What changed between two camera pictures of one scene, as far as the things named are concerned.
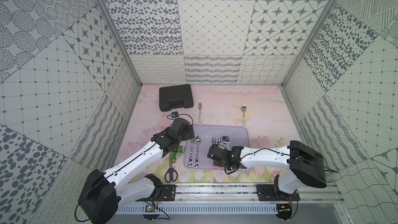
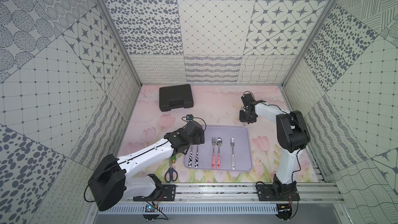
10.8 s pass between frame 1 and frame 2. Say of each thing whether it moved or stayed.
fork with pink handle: stayed
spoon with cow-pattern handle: stayed
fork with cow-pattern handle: stayed
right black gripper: moved
